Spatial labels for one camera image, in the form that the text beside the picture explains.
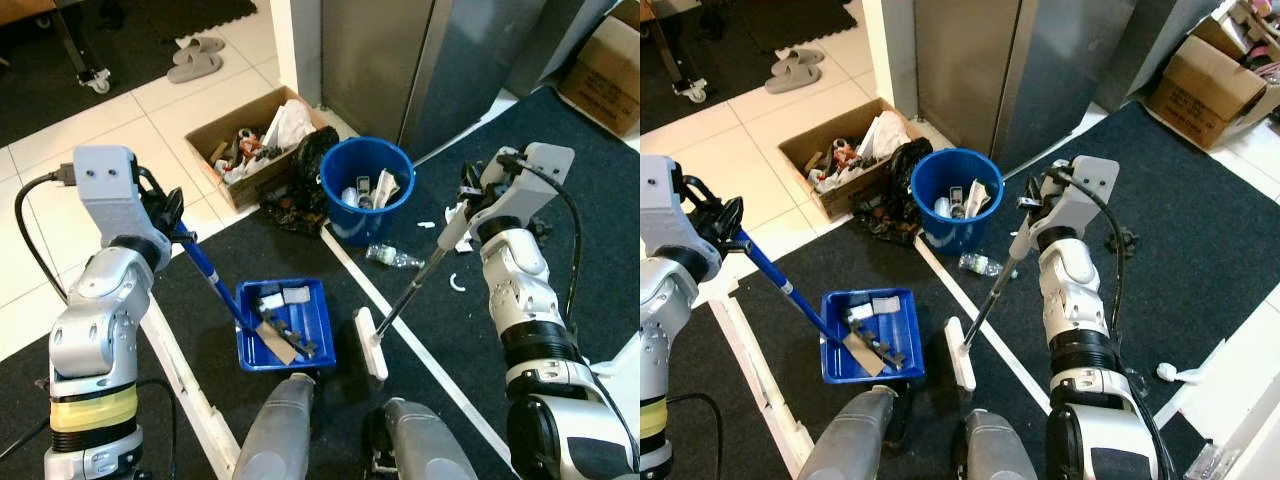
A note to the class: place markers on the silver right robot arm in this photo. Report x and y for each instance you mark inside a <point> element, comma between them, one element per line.
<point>520,280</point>
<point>1075,290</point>

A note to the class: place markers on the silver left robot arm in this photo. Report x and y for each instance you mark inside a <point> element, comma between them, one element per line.
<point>100,300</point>
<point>665,310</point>

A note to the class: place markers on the white floor tape strip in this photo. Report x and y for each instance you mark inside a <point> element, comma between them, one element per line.
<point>345,258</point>
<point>950,285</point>

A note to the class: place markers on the white crumpled paper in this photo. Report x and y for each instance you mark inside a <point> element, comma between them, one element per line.
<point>978,196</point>
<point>386,186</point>

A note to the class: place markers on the open cardboard box with junk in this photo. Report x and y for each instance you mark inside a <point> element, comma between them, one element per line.
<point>830,205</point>
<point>240,195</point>

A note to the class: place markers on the clear plastic bottle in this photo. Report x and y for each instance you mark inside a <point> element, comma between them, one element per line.
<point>980,266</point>
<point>395,258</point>

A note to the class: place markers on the curved white plastic scrap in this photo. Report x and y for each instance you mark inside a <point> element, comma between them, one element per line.
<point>458,284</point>

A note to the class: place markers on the small black object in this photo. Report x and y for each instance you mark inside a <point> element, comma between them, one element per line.
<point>1122,241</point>

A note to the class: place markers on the blue plastic bucket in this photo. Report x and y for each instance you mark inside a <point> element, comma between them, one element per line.
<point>935,235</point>
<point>345,225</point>

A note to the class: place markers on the white paper piece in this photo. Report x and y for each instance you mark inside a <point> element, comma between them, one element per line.
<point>860,311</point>
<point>270,300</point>

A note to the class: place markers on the grey steel fridge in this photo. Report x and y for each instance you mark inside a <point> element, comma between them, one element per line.
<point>1040,70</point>
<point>450,60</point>

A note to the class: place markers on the black chair leg with caster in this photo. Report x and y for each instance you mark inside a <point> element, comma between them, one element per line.
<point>97,80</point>
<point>693,92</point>

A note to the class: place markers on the grey paper piece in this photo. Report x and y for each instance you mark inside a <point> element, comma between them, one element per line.
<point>886,304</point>
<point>296,295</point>

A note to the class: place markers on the black plastic bag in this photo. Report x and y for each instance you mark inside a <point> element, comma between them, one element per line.
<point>310,160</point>
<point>905,170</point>

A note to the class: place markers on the brown cardboard strip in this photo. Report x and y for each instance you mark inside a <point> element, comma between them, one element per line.
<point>278,342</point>
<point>862,352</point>

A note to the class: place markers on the grey slipper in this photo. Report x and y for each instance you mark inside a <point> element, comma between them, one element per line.
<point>200,46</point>
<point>800,56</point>
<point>792,78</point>
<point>193,68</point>

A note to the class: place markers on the white plastic bag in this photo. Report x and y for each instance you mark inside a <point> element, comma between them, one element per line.
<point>290,125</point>
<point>885,135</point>

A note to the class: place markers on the white wooden plank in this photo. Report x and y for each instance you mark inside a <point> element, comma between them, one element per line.
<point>765,400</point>
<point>190,390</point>

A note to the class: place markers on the black toothed plastic strip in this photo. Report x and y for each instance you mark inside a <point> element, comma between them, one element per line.
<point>300,337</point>
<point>888,347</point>

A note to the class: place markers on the printed brown cardboard box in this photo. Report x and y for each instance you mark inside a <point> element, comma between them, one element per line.
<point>1195,100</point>
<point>600,85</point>

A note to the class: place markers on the black foam puzzle mat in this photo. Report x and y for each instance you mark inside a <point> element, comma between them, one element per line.
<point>800,20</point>
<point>200,15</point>

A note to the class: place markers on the grey left robot leg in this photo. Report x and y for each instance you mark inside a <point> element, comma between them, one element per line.
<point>275,430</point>
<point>845,440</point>

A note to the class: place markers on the grey robot leg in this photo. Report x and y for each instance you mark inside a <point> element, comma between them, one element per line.
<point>275,430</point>
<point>845,440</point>
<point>1000,450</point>
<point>430,445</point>

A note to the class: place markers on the grey right robot leg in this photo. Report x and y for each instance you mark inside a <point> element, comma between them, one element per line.
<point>430,445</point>
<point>1000,450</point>

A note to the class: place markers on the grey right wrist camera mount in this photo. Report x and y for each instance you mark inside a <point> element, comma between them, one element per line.
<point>530,185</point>
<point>1085,190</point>

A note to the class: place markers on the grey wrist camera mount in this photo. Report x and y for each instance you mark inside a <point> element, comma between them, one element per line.
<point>658,200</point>
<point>105,190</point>
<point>1085,190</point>
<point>530,185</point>

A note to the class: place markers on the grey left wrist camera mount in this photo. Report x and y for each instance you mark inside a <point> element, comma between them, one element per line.
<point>658,200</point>
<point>105,190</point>

